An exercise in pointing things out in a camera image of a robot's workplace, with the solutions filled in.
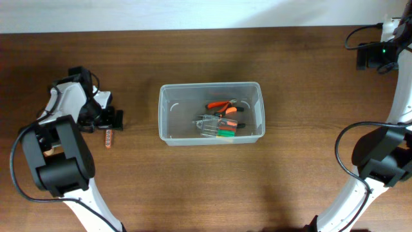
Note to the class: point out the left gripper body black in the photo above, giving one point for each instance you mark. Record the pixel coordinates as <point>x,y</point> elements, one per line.
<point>96,116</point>

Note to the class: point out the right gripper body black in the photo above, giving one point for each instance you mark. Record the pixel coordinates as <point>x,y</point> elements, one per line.
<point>378,56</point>

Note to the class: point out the orange socket bit rail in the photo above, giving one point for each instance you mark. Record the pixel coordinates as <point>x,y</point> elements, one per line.
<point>108,138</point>

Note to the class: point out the orange scraper wooden handle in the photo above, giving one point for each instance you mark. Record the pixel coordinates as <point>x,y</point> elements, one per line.
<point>54,150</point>

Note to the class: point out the clear screwdriver bit case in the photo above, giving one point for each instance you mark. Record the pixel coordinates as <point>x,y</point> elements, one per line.
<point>213,126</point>

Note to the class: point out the small red-handled cutting pliers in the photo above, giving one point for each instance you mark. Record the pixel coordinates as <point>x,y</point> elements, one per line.
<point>224,105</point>

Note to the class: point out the orange-black long nose pliers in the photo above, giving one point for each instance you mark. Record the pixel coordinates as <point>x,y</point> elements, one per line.
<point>228,111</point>

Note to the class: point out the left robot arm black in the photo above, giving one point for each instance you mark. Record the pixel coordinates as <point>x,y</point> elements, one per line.
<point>57,155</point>

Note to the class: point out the right robot arm white-black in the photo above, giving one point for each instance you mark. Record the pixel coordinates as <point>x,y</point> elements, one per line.
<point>382,157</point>

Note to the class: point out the clear plastic container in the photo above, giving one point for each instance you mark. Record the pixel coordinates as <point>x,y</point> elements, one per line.
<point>181,104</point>

